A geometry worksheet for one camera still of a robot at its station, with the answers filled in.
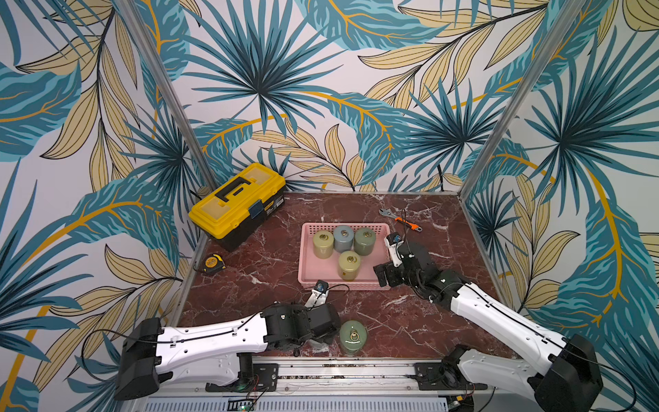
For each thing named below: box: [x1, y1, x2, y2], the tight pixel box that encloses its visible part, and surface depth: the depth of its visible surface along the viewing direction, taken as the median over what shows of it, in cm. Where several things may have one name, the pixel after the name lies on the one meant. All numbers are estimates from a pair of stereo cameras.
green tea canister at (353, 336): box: [338, 319, 368, 355], surface depth 75 cm
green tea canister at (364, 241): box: [353, 227, 376, 257], surface depth 97 cm
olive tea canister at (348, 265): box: [338, 250, 362, 282], surface depth 90 cm
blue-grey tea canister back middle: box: [332, 224, 355, 254], surface depth 97 cm
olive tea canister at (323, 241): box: [312, 230, 334, 260], surface depth 96 cm
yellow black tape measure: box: [201, 253, 226, 275], surface depth 95 cm
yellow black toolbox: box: [187, 162, 287, 252], surface depth 96 cm
